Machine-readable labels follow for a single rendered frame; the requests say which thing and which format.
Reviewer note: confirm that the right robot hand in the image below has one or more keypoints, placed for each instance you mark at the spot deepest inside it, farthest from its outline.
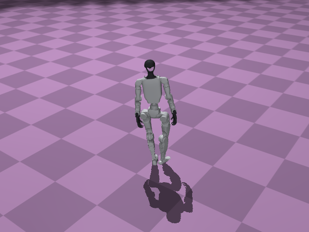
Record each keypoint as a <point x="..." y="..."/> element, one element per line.
<point x="174" y="117"/>

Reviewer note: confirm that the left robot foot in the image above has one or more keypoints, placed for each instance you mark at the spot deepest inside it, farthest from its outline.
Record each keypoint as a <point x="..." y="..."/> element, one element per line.
<point x="154" y="162"/>

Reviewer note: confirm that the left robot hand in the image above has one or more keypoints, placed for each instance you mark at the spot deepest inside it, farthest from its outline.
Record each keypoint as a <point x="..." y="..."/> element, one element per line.
<point x="138" y="120"/>

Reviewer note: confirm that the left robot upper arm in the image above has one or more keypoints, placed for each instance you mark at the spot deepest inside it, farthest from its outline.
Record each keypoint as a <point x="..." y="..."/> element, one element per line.
<point x="138" y="84"/>

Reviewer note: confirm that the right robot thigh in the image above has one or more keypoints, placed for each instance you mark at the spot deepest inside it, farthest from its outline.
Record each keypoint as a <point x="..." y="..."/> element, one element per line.
<point x="165" y="124"/>

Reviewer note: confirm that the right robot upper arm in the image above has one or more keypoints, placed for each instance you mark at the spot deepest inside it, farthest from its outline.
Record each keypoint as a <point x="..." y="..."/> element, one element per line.
<point x="165" y="81"/>

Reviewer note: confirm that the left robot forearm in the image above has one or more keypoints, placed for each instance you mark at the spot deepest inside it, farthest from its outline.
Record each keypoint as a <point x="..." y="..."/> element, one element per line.
<point x="137" y="106"/>

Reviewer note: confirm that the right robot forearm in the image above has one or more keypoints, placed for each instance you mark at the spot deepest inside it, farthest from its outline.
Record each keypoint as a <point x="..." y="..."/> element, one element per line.
<point x="171" y="104"/>

